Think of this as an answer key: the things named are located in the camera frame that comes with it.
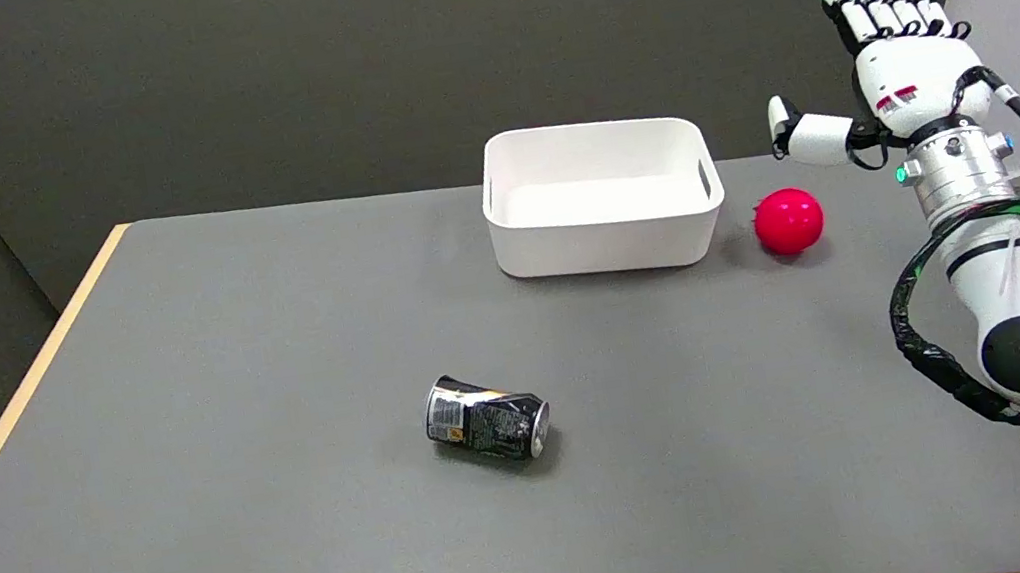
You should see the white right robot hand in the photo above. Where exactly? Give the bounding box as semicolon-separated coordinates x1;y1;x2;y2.
749;0;1004;185

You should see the crushed black can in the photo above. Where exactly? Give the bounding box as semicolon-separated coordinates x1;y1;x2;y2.
419;360;559;476

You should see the red toy pomegranate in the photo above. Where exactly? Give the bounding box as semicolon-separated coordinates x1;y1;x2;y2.
748;184;830;262

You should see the white plastic bin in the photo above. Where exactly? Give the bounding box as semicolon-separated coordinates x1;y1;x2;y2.
472;101;735;295

